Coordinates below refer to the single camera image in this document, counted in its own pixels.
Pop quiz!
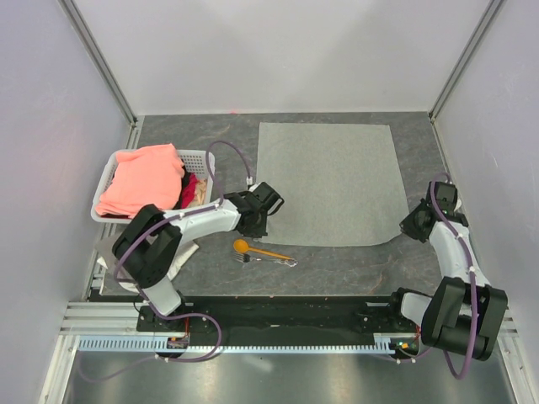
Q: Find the grey cloth napkin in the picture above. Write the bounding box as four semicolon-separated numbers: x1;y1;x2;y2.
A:
256;122;409;247

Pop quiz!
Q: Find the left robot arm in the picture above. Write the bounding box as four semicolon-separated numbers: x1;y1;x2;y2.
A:
112;182;285;331

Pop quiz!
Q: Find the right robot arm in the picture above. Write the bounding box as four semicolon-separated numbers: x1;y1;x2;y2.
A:
385;179;508;361

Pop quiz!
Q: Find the orange plastic spoon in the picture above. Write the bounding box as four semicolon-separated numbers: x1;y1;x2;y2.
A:
232;239;291;260

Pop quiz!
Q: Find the beige patterned cloth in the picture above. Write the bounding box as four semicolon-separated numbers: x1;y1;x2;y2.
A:
185;179;207;209

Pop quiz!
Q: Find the dark red cloth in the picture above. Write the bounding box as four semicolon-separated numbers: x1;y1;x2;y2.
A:
174;172;198;210

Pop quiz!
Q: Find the white plastic basket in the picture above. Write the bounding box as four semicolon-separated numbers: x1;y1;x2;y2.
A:
90;149;215;225

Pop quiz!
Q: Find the salmon pink folded cloth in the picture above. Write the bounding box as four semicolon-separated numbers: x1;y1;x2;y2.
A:
95;144;185;219

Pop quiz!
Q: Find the grey and white cloth pile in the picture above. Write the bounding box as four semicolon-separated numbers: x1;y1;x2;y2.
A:
95;232;199;295

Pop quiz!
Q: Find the clear-handled metal fork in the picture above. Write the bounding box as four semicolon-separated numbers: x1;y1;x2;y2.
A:
232;252;297;268

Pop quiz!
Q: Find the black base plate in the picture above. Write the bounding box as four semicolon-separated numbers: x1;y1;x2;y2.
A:
137;295;419;334

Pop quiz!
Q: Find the blue-grey cable duct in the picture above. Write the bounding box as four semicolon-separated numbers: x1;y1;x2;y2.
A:
78;334;419;354

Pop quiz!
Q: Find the right aluminium frame post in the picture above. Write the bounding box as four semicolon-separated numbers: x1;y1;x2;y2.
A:
428;0;506;123

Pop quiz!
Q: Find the aluminium frame post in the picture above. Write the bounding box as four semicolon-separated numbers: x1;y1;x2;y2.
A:
428;0;506;123
58;0;138;126

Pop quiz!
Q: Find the left aluminium frame post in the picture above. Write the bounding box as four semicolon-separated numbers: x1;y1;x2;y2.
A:
58;0;138;126

